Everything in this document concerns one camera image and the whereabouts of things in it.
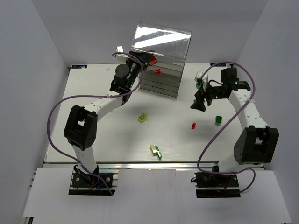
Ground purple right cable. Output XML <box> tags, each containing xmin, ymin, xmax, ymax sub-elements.
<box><xmin>197</xmin><ymin>62</ymin><xmax>256</xmax><ymax>193</ymax></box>

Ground clear drawer container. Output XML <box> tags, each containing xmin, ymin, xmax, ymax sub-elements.
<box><xmin>131</xmin><ymin>22</ymin><xmax>192</xmax><ymax>98</ymax></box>

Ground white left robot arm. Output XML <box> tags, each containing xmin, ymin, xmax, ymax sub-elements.
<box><xmin>64</xmin><ymin>51</ymin><xmax>153</xmax><ymax>175</ymax></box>

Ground blue label corner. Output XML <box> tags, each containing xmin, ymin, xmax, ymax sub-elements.
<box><xmin>210</xmin><ymin>63</ymin><xmax>227</xmax><ymax>67</ymax></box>
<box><xmin>71</xmin><ymin>65</ymin><xmax>87</xmax><ymax>69</ymax></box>

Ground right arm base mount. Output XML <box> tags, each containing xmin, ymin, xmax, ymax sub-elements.
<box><xmin>190</xmin><ymin>172</ymin><xmax>241</xmax><ymax>199</ymax></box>

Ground light green lego assembly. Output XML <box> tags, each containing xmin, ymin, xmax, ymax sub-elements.
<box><xmin>150</xmin><ymin>145</ymin><xmax>162</xmax><ymax>160</ymax></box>

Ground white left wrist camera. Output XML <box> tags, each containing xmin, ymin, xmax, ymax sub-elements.
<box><xmin>115</xmin><ymin>46</ymin><xmax>128</xmax><ymax>58</ymax></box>

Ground aluminium table front rail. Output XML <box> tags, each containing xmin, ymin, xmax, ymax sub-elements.
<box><xmin>43</xmin><ymin>161</ymin><xmax>264</xmax><ymax>170</ymax></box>

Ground blue label left corner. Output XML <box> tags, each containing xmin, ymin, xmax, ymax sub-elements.
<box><xmin>71</xmin><ymin>65</ymin><xmax>87</xmax><ymax>69</ymax></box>

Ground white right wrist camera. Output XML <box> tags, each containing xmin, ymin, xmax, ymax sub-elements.
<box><xmin>194</xmin><ymin>71</ymin><xmax>208</xmax><ymax>91</ymax></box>

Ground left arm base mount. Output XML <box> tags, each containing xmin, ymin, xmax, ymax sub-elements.
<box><xmin>68</xmin><ymin>165</ymin><xmax>117</xmax><ymax>196</ymax></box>

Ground large red lego piece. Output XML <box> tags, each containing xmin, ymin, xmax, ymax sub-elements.
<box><xmin>149</xmin><ymin>56</ymin><xmax>157</xmax><ymax>66</ymax></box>

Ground purple cable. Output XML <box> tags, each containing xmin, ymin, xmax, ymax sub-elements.
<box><xmin>47</xmin><ymin>52</ymin><xmax>143</xmax><ymax>196</ymax></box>
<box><xmin>197</xmin><ymin>62</ymin><xmax>256</xmax><ymax>193</ymax></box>

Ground dark green lego brick right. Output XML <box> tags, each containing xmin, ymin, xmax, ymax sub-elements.
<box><xmin>214</xmin><ymin>115</ymin><xmax>222</xmax><ymax>126</ymax></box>

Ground blue label right corner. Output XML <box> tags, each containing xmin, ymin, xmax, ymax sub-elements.
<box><xmin>210</xmin><ymin>63</ymin><xmax>227</xmax><ymax>67</ymax></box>

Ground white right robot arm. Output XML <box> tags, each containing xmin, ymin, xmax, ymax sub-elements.
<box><xmin>191</xmin><ymin>68</ymin><xmax>279</xmax><ymax>175</ymax></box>

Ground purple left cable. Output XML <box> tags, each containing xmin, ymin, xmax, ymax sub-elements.
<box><xmin>47</xmin><ymin>52</ymin><xmax>143</xmax><ymax>196</ymax></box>

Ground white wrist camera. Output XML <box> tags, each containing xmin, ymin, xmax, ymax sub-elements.
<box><xmin>115</xmin><ymin>46</ymin><xmax>128</xmax><ymax>58</ymax></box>
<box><xmin>194</xmin><ymin>71</ymin><xmax>208</xmax><ymax>91</ymax></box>

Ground lime green lego brick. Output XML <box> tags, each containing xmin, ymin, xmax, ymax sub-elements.
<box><xmin>138</xmin><ymin>113</ymin><xmax>147</xmax><ymax>123</ymax></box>

